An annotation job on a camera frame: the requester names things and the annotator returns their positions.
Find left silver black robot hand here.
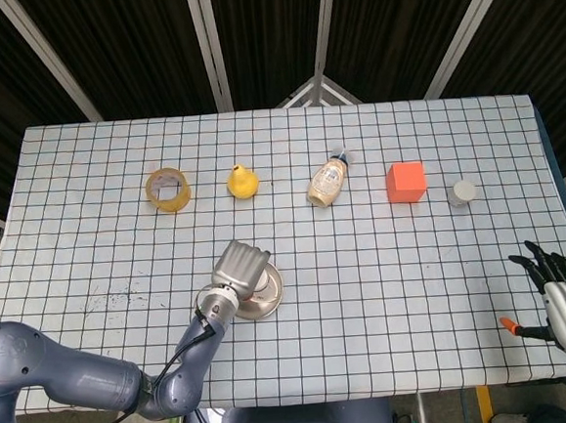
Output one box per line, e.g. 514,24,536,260
208,237,275,301

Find white paper cup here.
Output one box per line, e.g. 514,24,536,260
250,264,283,301

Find grey shoe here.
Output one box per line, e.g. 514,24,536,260
489,410,526,423

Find beige sauce bottle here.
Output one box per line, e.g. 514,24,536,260
302,149,355,210

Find white metal frame post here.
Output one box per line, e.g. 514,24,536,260
185,0,235,114
306,0,347,81
0,0,105,130
415,0,518,100

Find small white jar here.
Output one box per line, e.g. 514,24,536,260
446,179,479,208

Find yellow pear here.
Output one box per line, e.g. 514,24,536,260
225,161,262,201

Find round steel plate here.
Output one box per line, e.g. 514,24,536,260
226,265,287,323

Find yellow packing tape roll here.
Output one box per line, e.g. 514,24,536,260
144,165,194,216

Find white black checkered tablecloth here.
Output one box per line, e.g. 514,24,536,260
0,83,566,423

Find yellow floor bar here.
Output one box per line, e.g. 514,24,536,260
475,385,493,423

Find orange cube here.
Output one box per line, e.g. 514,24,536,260
384,160,429,206

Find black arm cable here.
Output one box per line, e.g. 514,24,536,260
6,304,223,423

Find white triangular metal frame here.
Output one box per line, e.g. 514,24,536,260
275,71,364,110

